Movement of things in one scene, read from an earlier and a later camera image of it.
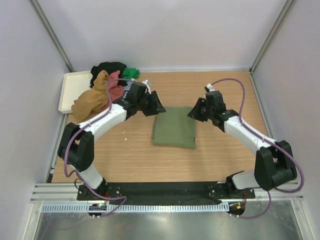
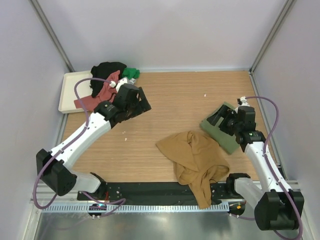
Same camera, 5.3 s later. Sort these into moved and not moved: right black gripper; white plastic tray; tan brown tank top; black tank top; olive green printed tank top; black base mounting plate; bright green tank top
Moved: olive green printed tank top; tan brown tank top; right black gripper
Not moved: bright green tank top; black base mounting plate; black tank top; white plastic tray
